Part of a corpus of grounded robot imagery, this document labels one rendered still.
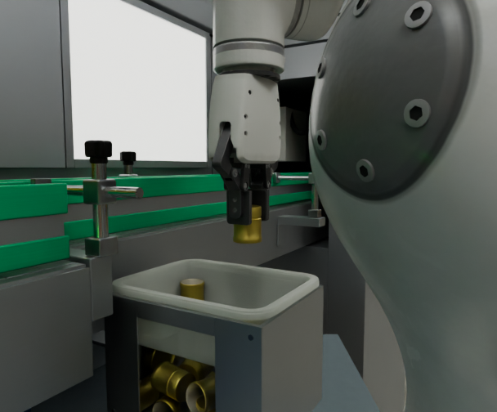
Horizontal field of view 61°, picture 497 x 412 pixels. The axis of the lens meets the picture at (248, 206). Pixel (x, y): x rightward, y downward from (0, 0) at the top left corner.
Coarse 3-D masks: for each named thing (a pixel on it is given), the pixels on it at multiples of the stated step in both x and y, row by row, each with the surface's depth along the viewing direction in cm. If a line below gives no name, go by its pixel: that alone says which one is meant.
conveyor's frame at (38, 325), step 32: (192, 224) 76; (224, 224) 84; (128, 256) 62; (160, 256) 68; (192, 256) 76; (224, 256) 85; (256, 256) 96; (0, 288) 37; (32, 288) 39; (64, 288) 42; (0, 320) 37; (32, 320) 39; (64, 320) 42; (0, 352) 37; (32, 352) 39; (64, 352) 42; (0, 384) 37; (32, 384) 40; (64, 384) 43
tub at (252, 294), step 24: (168, 264) 61; (192, 264) 64; (216, 264) 62; (240, 264) 61; (120, 288) 50; (144, 288) 56; (168, 288) 60; (216, 288) 62; (240, 288) 60; (264, 288) 58; (288, 288) 56; (312, 288) 51; (216, 312) 43; (240, 312) 41; (264, 312) 42
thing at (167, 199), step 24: (144, 192) 67; (168, 192) 72; (192, 192) 78; (216, 192) 85; (288, 192) 114; (72, 216) 56; (120, 216) 63; (144, 216) 67; (168, 216) 72; (192, 216) 78
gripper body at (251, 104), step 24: (240, 72) 46; (264, 72) 47; (216, 96) 47; (240, 96) 46; (264, 96) 48; (216, 120) 47; (240, 120) 46; (264, 120) 49; (216, 144) 47; (240, 144) 46; (264, 144) 50
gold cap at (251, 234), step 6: (252, 204) 53; (252, 210) 50; (258, 210) 51; (252, 216) 50; (258, 216) 51; (252, 222) 50; (258, 222) 51; (234, 228) 51; (240, 228) 50; (246, 228) 50; (252, 228) 50; (258, 228) 51; (234, 234) 52; (240, 234) 50; (246, 234) 50; (252, 234) 50; (258, 234) 51; (234, 240) 51; (240, 240) 50; (246, 240) 50; (252, 240) 50; (258, 240) 51
